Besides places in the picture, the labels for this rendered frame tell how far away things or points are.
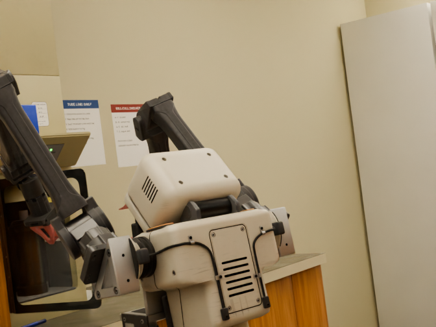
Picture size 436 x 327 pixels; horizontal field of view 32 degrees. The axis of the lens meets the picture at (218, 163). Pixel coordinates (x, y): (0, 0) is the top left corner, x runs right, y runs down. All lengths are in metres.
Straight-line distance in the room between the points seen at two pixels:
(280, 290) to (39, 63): 1.23
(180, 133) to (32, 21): 0.78
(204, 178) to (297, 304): 1.48
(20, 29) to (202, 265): 1.23
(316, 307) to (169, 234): 1.71
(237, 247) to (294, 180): 2.79
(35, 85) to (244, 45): 1.88
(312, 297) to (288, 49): 1.85
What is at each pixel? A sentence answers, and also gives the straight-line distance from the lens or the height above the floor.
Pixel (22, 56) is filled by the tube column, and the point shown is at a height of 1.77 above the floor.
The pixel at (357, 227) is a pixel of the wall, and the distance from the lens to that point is 4.96.
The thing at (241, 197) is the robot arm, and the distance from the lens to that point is 1.84.
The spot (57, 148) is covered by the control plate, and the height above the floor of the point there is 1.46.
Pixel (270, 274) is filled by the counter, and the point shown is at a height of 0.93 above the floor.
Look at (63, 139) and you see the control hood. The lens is 2.37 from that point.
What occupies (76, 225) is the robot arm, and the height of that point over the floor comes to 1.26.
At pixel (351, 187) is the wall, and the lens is 4.94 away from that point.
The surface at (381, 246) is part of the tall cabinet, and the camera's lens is 5.00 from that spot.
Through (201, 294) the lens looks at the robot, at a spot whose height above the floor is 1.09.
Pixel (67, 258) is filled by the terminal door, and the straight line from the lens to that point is 2.20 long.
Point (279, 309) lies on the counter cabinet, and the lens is 2.91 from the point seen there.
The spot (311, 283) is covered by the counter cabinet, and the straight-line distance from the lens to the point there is 3.11.
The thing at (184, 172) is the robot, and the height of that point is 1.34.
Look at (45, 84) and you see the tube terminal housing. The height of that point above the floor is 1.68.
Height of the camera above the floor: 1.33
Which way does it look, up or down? 1 degrees up
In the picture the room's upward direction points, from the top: 7 degrees counter-clockwise
